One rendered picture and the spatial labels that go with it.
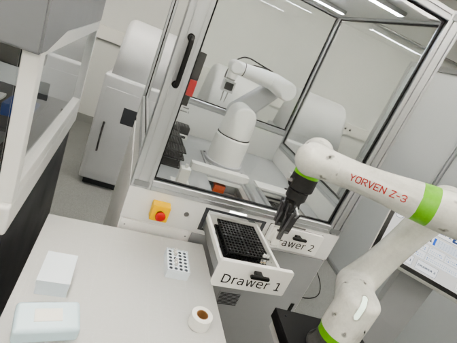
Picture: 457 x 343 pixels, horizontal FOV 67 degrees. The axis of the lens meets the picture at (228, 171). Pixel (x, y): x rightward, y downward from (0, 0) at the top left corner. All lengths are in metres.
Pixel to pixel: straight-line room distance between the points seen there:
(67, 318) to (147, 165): 0.60
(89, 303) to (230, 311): 0.90
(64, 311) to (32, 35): 0.69
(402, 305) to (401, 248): 0.78
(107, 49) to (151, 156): 3.30
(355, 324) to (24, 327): 0.89
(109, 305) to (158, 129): 0.61
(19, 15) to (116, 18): 3.52
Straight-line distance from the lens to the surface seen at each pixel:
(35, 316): 1.03
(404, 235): 1.27
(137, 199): 1.40
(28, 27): 1.01
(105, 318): 1.11
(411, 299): 2.01
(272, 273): 1.28
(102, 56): 4.56
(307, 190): 1.20
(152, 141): 1.30
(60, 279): 1.11
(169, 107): 1.26
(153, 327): 1.12
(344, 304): 1.17
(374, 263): 1.29
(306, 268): 1.82
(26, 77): 1.05
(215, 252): 1.29
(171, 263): 1.30
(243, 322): 1.95
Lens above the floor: 1.57
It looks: 19 degrees down
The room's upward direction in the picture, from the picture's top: 23 degrees clockwise
